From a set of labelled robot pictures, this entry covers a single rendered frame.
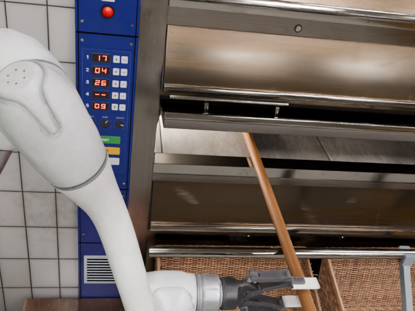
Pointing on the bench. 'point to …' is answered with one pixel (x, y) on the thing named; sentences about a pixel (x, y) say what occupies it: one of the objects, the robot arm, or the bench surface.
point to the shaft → (306, 300)
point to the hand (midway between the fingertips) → (302, 292)
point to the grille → (97, 269)
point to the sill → (283, 168)
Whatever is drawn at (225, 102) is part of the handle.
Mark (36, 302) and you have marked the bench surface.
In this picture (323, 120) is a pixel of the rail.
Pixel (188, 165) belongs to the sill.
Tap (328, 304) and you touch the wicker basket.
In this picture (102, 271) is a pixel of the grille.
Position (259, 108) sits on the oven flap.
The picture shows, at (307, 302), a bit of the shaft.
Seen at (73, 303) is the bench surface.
